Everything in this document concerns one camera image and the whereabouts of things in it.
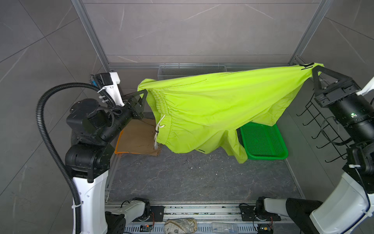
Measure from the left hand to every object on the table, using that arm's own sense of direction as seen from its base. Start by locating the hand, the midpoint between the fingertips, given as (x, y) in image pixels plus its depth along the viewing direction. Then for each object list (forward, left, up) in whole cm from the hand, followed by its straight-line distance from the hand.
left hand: (146, 87), depth 47 cm
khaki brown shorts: (+20, +21, -56) cm, 63 cm away
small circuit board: (-34, +8, -59) cm, 68 cm away
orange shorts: (+15, +34, -56) cm, 67 cm away
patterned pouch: (-34, -11, -54) cm, 65 cm away
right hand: (-6, -45, +10) cm, 46 cm away
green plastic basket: (+13, -68, -57) cm, 90 cm away
